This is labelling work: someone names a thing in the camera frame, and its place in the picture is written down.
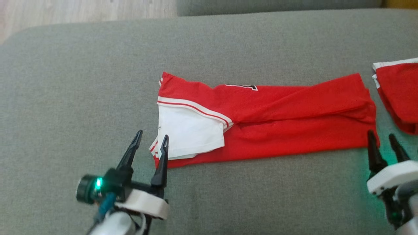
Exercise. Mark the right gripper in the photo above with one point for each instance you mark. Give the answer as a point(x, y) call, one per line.
point(392, 176)

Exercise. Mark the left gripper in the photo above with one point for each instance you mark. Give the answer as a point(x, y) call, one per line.
point(143, 202)

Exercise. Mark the red shorts with white trim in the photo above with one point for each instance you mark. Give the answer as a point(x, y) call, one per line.
point(400, 91)

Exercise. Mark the red and white jersey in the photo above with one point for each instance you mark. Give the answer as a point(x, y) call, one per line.
point(277, 130)

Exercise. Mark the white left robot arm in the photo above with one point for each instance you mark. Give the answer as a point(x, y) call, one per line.
point(114, 226)

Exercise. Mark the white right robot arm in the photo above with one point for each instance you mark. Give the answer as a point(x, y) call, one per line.
point(412, 205)

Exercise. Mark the large grey sofa seat cushion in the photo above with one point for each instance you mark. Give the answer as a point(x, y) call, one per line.
point(98, 81)

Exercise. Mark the small grey sofa cushion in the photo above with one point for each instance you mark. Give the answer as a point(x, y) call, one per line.
point(277, 6)

